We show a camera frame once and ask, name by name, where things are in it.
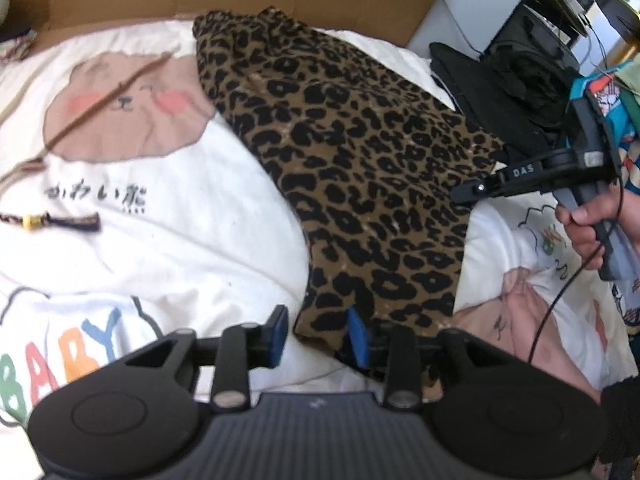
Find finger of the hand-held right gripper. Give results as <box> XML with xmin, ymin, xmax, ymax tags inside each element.
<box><xmin>450</xmin><ymin>150</ymin><xmax>568</xmax><ymax>206</ymax></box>

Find person's right hand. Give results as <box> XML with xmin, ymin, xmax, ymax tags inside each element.
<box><xmin>555</xmin><ymin>185</ymin><xmax>640</xmax><ymax>262</ymax></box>

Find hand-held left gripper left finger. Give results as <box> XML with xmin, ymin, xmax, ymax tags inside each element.
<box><xmin>122</xmin><ymin>304</ymin><xmax>291</xmax><ymax>409</ymax></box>

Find folded black clothes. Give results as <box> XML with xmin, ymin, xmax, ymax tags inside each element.
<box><xmin>430</xmin><ymin>7</ymin><xmax>581</xmax><ymax>161</ymax></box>

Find braided cord with tassel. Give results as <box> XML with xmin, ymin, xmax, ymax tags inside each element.
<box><xmin>0</xmin><ymin>55</ymin><xmax>173</xmax><ymax>233</ymax></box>

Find leopard print skirt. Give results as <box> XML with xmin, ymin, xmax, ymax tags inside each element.
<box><xmin>192</xmin><ymin>6</ymin><xmax>508</xmax><ymax>376</ymax></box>

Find black round table gold rim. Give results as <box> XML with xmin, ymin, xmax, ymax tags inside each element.
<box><xmin>597</xmin><ymin>0</ymin><xmax>640</xmax><ymax>48</ymax></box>

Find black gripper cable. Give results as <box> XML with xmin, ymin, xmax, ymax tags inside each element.
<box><xmin>525</xmin><ymin>150</ymin><xmax>626</xmax><ymax>368</ymax></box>

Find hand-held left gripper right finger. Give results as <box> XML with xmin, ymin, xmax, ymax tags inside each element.
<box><xmin>345</xmin><ymin>305</ymin><xmax>502</xmax><ymax>410</ymax></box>

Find yellow table leg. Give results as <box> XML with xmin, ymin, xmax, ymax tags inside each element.
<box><xmin>607</xmin><ymin>35</ymin><xmax>640</xmax><ymax>68</ymax></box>

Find cream bear print blanket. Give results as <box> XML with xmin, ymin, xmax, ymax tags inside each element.
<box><xmin>0</xmin><ymin>20</ymin><xmax>640</xmax><ymax>480</ymax></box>

